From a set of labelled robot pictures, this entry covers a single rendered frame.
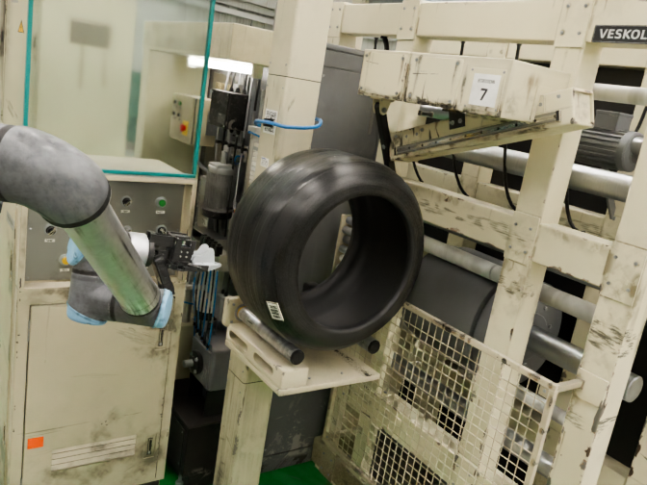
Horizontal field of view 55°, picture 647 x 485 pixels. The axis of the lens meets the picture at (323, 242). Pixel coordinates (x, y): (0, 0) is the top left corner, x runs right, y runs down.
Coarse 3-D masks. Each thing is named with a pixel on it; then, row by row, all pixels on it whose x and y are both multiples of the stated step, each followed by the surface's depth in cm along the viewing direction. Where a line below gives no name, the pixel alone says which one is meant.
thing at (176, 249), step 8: (152, 232) 151; (168, 232) 156; (176, 232) 158; (152, 240) 150; (160, 240) 151; (168, 240) 152; (176, 240) 152; (184, 240) 152; (152, 248) 149; (160, 248) 152; (168, 248) 153; (176, 248) 152; (184, 248) 153; (192, 248) 154; (152, 256) 149; (160, 256) 152; (168, 256) 154; (176, 256) 153; (184, 256) 155; (168, 264) 154; (176, 264) 154; (184, 264) 154
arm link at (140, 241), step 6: (132, 234) 147; (138, 234) 148; (144, 234) 150; (132, 240) 146; (138, 240) 147; (144, 240) 148; (138, 246) 146; (144, 246) 147; (138, 252) 146; (144, 252) 147; (144, 258) 147; (144, 264) 148
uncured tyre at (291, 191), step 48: (288, 192) 163; (336, 192) 164; (384, 192) 172; (240, 240) 171; (288, 240) 160; (384, 240) 207; (240, 288) 177; (288, 288) 164; (336, 288) 209; (384, 288) 202; (288, 336) 173; (336, 336) 178
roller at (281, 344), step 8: (240, 312) 199; (248, 312) 197; (248, 320) 194; (256, 320) 192; (256, 328) 190; (264, 328) 188; (264, 336) 186; (272, 336) 183; (280, 336) 182; (272, 344) 182; (280, 344) 179; (288, 344) 178; (280, 352) 179; (288, 352) 175; (296, 352) 174; (296, 360) 175
